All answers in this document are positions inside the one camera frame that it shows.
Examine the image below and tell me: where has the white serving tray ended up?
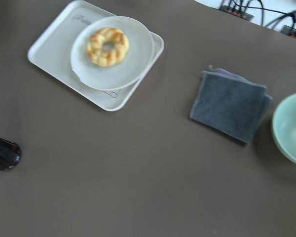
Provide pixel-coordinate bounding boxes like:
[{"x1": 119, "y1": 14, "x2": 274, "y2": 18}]
[{"x1": 27, "y1": 0, "x2": 165, "y2": 113}]

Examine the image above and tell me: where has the oolong tea bottle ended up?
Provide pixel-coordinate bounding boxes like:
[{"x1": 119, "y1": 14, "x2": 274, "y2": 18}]
[{"x1": 0, "y1": 138, "x2": 21, "y2": 171}]

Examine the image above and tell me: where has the braided ring bread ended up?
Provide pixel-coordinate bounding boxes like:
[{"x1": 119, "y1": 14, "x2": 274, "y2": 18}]
[{"x1": 86, "y1": 27, "x2": 130, "y2": 67}]

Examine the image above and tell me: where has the green ceramic bowl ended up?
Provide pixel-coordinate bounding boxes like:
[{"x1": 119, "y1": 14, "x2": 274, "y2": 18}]
[{"x1": 271, "y1": 93, "x2": 296, "y2": 164}]

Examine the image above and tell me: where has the grey folded cloth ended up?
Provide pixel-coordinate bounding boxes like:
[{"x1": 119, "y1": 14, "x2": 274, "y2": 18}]
[{"x1": 189, "y1": 67, "x2": 273, "y2": 143}]

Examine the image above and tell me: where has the white round plate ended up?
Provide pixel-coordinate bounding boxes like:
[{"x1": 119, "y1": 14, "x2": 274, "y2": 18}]
[{"x1": 71, "y1": 16, "x2": 154, "y2": 90}]

